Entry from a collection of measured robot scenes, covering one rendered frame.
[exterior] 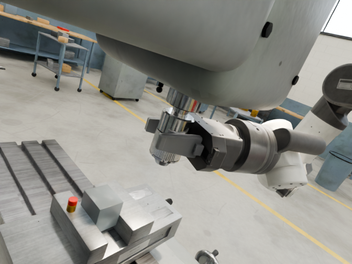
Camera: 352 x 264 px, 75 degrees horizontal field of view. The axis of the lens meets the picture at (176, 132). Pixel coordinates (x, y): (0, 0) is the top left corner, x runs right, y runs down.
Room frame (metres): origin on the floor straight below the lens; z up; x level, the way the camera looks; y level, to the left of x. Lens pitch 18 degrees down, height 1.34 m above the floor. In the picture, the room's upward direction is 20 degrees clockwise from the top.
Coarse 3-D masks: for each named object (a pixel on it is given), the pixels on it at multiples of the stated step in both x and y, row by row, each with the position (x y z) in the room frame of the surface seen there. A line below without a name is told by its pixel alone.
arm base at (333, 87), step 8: (344, 64) 0.58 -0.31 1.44; (336, 72) 0.58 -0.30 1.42; (344, 72) 0.57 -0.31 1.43; (328, 80) 0.59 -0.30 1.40; (336, 80) 0.58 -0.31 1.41; (344, 80) 0.56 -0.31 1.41; (328, 88) 0.58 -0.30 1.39; (336, 88) 0.57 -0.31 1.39; (344, 88) 0.56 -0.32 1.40; (328, 96) 0.57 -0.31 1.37; (336, 96) 0.56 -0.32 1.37; (344, 96) 0.55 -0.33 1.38; (336, 104) 0.56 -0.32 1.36; (344, 104) 0.54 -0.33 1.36
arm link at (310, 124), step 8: (304, 120) 0.61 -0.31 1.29; (312, 120) 0.59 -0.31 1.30; (320, 120) 0.58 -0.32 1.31; (296, 128) 0.62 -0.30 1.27; (304, 128) 0.60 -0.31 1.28; (312, 128) 0.59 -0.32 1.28; (320, 128) 0.58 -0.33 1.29; (328, 128) 0.57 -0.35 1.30; (336, 128) 0.57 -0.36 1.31; (320, 136) 0.58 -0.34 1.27; (328, 136) 0.57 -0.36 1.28; (304, 160) 0.59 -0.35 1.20; (312, 160) 0.61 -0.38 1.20; (304, 168) 0.59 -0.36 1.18; (288, 192) 0.56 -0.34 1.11
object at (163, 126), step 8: (160, 120) 0.29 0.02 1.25; (160, 128) 0.29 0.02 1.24; (168, 128) 0.28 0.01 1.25; (176, 128) 0.28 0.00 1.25; (184, 128) 0.29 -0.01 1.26; (152, 144) 0.29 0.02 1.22; (152, 152) 0.29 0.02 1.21; (160, 152) 0.28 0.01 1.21; (168, 152) 0.28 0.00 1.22; (160, 160) 0.28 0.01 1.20; (168, 160) 0.28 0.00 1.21; (176, 160) 0.29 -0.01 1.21
